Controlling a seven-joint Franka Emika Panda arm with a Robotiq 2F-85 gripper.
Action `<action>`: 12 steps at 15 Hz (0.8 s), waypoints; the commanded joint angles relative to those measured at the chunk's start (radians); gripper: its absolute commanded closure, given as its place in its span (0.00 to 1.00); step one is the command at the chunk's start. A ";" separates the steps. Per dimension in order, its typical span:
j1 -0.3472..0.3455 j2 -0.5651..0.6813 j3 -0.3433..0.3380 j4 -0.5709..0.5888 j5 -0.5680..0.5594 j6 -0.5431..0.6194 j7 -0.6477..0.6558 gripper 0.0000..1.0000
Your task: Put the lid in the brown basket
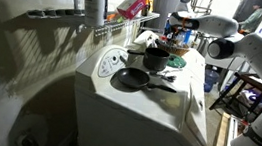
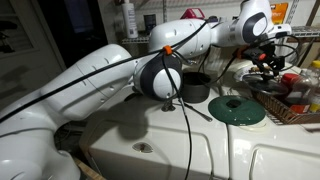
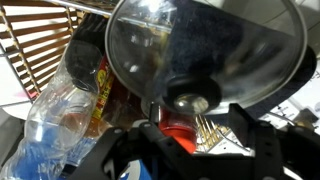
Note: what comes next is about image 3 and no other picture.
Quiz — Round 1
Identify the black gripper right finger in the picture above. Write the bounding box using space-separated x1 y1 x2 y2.
227 102 320 180

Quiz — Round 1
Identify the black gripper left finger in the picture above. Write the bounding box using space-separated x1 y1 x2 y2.
68 102 189 180

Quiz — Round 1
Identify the glass lid with black knob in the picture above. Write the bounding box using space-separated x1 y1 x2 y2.
104 0 309 117

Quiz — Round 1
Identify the brown wicker basket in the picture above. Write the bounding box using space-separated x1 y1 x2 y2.
0 0 235 155

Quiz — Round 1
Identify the red capped container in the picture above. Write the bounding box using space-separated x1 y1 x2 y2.
157 106 200 155

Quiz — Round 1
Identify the clear plastic bottle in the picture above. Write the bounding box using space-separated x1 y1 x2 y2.
0 39 116 180

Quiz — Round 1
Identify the bottle with yellow label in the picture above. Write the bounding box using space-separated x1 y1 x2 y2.
64 13 148 135

